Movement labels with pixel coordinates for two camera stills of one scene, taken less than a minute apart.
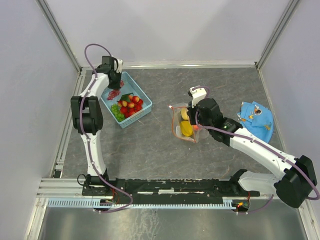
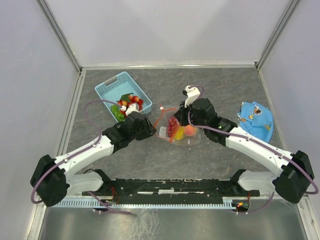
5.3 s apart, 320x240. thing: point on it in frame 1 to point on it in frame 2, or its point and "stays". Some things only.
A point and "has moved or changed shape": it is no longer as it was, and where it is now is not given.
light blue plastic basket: x=129 y=87 stays
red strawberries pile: x=129 y=104 stays
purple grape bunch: x=114 y=93 to x=172 y=126
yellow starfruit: x=186 y=128 to x=179 y=134
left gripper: x=116 y=86 to x=149 y=129
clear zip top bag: x=182 y=128 has moved or changed shape
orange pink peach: x=196 y=127 has moved or changed shape
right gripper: x=190 y=112 to x=180 y=113
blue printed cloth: x=256 y=119 stays
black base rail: x=192 y=187 stays
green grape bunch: x=115 y=110 stays
